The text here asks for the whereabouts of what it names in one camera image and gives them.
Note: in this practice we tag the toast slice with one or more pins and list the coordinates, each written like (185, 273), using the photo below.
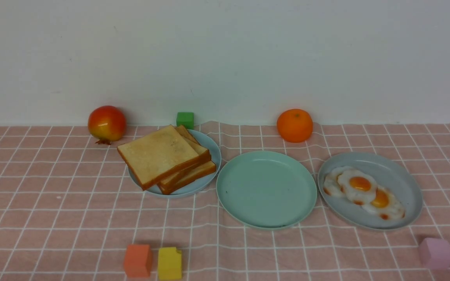
(193, 175)
(174, 178)
(157, 155)
(204, 154)

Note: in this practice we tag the fried egg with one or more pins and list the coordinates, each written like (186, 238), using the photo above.
(331, 185)
(358, 187)
(385, 205)

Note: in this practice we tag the green cube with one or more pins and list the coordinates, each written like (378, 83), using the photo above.
(185, 119)

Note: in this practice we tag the teal green centre plate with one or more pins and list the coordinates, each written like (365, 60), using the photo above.
(266, 190)

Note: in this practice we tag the orange fruit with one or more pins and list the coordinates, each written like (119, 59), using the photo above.
(295, 125)

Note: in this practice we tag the light blue bread plate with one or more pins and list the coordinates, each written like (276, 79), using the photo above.
(197, 184)

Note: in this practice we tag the red yellow pomegranate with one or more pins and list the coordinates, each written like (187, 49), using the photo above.
(107, 124)

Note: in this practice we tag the yellow cube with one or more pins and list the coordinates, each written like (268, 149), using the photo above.
(169, 263)

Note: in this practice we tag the orange cube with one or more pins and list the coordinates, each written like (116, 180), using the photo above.
(138, 261)

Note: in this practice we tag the grey blue egg plate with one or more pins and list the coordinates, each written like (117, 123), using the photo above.
(387, 174)

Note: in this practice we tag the pink checkered tablecloth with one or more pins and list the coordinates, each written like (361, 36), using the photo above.
(68, 210)

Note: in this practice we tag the pink cube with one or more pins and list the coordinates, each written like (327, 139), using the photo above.
(435, 253)

